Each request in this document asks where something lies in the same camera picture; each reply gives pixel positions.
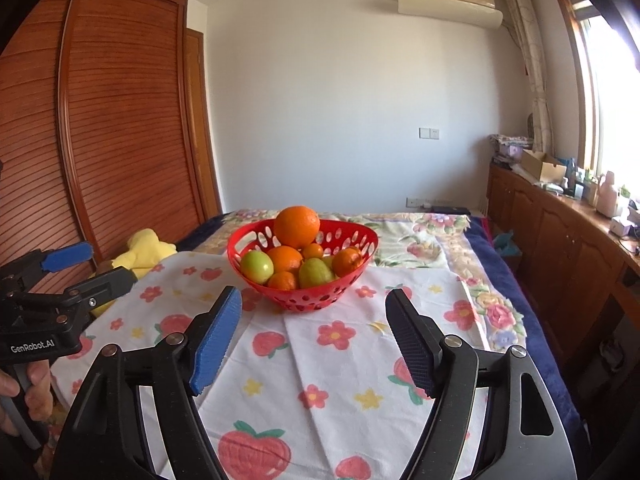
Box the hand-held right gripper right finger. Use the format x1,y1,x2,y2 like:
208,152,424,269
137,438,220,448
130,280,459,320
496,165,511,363
385,287,576,480

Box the wooden cabinet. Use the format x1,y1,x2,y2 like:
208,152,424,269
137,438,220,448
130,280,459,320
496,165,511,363
487,160,640,411

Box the yellow pear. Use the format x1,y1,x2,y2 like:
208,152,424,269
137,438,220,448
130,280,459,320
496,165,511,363
298,257,337,289

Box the white air conditioner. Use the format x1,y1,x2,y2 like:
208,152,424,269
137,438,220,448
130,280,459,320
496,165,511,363
397,0,503,29

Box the white plastic bottle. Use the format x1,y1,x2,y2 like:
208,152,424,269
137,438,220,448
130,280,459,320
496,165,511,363
596,171,621,218

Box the white strawberry flower tablecloth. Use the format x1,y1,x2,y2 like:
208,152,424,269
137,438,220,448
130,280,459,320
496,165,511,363
50,252,493,480

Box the cardboard box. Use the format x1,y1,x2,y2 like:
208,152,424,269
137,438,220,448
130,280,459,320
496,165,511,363
521,149,568,183

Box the large orange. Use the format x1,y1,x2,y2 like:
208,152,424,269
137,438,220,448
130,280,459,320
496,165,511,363
273,205,321,250
265,245,305,277

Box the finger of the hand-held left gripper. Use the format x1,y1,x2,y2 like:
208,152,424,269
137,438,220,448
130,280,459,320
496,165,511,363
62,266,137,311
0,241,95,286

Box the patterned curtain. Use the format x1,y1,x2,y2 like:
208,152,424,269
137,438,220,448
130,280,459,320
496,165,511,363
501,0,553,153

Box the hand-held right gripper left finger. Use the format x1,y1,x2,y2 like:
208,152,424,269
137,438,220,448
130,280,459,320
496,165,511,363
60,285,243,480

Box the red perforated plastic basket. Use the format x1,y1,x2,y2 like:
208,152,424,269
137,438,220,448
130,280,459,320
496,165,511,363
227,218,379,313

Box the window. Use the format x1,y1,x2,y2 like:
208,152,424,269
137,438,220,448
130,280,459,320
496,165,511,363
547,0,640,196

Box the wooden louvred wardrobe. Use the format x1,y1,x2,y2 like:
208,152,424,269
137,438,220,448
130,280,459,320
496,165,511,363
0,0,223,341

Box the person's left hand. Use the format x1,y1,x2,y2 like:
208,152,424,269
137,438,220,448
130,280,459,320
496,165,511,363
0,360,53,436

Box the yellow plush toy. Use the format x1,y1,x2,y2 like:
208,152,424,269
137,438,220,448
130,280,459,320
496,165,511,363
90,228,177,318

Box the teal cloth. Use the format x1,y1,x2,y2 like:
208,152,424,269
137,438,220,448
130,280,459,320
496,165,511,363
492,230,516,256

